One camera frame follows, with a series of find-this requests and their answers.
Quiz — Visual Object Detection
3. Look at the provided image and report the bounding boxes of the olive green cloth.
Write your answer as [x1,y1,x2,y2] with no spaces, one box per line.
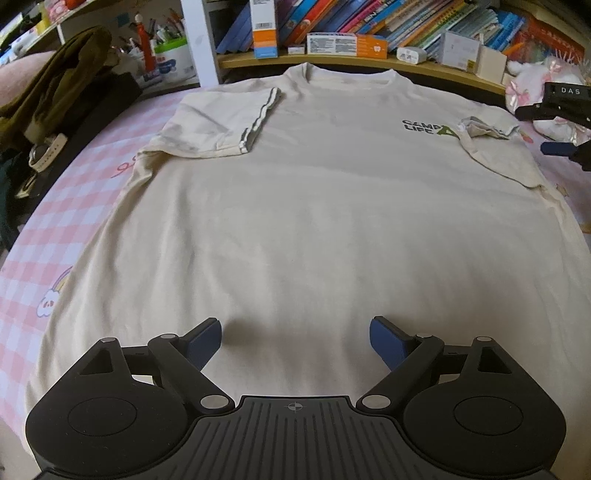
[0,25,114,149]

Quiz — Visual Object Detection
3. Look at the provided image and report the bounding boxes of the white green pen container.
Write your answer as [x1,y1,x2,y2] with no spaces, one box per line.
[152,39,199,84]

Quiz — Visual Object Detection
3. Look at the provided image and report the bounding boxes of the white wooden bookshelf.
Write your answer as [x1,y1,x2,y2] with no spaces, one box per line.
[180,0,519,96]

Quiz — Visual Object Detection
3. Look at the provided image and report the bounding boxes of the beige t-shirt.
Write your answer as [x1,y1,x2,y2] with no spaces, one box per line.
[25,64,591,416]

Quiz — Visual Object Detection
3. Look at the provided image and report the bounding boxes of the black digital piano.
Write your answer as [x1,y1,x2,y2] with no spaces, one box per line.
[0,71,144,253]

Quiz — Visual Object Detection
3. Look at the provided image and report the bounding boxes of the pink plush cushion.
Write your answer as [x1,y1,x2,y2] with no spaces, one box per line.
[0,51,59,96]

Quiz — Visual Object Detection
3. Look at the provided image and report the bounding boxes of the cream wrist watch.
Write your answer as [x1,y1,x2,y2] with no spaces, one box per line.
[28,133,70,172]

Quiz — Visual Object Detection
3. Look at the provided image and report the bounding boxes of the tall white orange box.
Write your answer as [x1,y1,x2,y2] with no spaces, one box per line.
[249,0,280,60]

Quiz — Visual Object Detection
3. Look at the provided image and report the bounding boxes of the dark green cloth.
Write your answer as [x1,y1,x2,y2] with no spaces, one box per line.
[0,152,29,250]

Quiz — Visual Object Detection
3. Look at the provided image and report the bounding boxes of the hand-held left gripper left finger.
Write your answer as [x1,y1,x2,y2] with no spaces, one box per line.
[79,316,234,414]

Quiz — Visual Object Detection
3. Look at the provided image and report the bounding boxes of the red white figurine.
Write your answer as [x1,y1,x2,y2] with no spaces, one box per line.
[134,13,158,75]

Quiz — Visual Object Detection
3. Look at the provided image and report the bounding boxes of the white pink plush bunny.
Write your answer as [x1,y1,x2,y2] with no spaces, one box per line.
[505,55,591,142]

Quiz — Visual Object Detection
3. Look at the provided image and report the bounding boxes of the white labelled box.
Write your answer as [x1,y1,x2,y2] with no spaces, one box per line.
[436,31,481,73]

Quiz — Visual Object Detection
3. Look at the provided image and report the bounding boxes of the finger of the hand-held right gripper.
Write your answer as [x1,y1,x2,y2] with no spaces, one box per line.
[540,141,591,173]
[514,103,555,123]

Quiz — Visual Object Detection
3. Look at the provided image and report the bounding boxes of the flat white orange box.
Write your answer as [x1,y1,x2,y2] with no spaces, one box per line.
[306,32,389,60]

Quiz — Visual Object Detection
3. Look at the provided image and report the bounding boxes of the row of colourful books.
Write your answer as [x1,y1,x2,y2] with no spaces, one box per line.
[217,0,532,54]

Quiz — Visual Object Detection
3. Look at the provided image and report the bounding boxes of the cream pen holder box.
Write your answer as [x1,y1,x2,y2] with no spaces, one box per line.
[475,46,508,85]

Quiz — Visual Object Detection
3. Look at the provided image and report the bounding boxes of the small white device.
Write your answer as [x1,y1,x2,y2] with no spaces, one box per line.
[397,46,428,65]

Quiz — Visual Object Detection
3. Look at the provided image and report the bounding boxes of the thick red books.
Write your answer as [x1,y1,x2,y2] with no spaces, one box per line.
[508,16,587,64]

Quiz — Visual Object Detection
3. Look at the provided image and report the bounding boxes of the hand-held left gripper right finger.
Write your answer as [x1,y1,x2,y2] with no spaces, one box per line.
[355,316,514,411]

